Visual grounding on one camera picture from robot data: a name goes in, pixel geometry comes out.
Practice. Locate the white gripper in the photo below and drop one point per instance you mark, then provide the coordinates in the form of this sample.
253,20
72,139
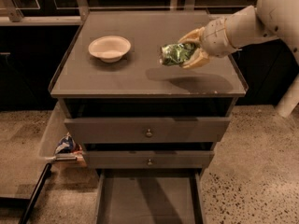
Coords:
215,37

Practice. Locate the crushed green can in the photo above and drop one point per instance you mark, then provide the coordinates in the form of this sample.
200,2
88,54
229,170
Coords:
176,54

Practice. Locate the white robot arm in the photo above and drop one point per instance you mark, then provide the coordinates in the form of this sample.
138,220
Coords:
268,20

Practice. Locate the grey drawer cabinet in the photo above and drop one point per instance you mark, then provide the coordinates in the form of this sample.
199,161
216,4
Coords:
137,86

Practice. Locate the top drawer knob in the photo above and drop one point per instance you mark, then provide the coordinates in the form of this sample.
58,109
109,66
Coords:
149,133

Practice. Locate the middle grey drawer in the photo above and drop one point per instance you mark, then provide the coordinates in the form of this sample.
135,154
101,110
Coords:
138,159

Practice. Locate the grey drawer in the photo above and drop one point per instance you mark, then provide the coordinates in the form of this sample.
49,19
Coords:
132,130
138,159
149,196

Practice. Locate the top grey drawer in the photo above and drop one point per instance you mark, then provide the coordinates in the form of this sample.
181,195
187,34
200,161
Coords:
132,130

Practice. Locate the bottom grey drawer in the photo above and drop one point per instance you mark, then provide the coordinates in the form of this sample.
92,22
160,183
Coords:
149,196

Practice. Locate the white paper bowl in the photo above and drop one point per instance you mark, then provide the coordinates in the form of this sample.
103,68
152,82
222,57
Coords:
109,49

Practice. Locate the clear plastic bin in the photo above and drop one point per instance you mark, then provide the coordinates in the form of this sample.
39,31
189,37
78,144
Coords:
54,132

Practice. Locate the grey metal railing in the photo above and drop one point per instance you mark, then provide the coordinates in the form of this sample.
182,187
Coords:
40,16

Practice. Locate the black pole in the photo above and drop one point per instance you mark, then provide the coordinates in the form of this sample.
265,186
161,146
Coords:
46,173

